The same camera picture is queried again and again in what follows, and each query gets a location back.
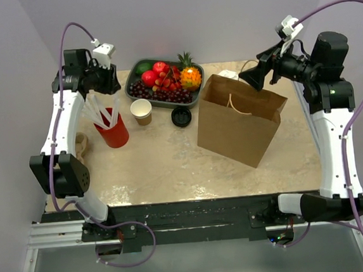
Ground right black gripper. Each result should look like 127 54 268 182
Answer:
236 35 321 93

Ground brown paper cups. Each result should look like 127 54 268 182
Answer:
130 99 152 126

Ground brown paper bag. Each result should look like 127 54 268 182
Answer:
197 69 288 168

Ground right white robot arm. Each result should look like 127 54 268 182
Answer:
239 31 363 225

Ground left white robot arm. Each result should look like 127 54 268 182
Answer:
29 43 121 240

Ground dark green fruit tray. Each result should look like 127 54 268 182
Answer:
125 53 205 109

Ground white napkin wrapped cup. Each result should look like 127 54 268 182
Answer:
217 70 239 81

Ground dark grape bunch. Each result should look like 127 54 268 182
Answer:
127 81 193 104

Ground green lime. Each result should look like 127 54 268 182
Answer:
135 62 153 75

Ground red apple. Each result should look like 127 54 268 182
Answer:
152 61 170 75
141 70 158 87

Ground red plastic cup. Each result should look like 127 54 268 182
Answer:
93 113 129 148

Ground orange spiky fruit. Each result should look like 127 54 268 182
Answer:
180 67 202 92

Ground stacked black lids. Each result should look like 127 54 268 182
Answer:
171 107 192 128

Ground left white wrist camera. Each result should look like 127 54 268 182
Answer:
91 39 115 70

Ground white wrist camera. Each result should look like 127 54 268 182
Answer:
91 39 115 70
275 15 303 56

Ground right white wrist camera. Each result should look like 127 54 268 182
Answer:
275 15 303 56

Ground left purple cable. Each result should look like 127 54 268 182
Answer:
35 16 160 272

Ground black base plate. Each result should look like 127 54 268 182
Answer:
41 194 303 253

